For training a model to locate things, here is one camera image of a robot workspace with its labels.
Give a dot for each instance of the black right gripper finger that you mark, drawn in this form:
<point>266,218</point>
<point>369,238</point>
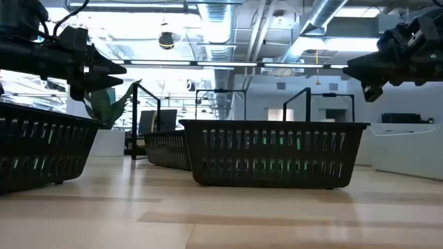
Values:
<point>373,91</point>
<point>370,69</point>

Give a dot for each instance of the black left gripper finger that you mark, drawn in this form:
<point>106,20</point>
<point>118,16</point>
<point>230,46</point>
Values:
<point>102,65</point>
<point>100,83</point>

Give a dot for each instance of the black slotted plastic basket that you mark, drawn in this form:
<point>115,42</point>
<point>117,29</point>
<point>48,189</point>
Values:
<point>164,151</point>
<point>273,154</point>
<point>34,150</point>

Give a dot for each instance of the green snake plant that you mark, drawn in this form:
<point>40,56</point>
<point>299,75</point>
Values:
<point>104,107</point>

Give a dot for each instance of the black equipment cart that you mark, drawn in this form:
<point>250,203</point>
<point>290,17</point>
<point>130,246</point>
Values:
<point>405,118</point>

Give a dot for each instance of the white plant pot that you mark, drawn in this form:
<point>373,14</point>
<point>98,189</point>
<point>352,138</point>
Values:
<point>109,143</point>

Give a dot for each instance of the dark flat panel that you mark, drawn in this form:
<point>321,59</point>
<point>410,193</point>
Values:
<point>162,121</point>

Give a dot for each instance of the round ceiling sensor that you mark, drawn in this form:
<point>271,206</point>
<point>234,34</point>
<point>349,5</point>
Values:
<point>279,19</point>

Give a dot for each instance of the long ceiling light bar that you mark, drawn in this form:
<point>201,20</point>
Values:
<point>225,64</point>

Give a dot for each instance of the square wall vent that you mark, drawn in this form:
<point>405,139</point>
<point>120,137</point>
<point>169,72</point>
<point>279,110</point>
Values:
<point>333,86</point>
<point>281,85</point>

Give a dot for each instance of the wooden shelf with black frame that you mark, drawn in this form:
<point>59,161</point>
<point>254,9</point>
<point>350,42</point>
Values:
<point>134,121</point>

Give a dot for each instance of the silver smooth ventilation duct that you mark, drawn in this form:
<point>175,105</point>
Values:
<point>325,10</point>

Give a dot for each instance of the silver ribbed ventilation duct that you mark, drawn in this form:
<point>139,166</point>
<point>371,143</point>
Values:
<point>217,27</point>

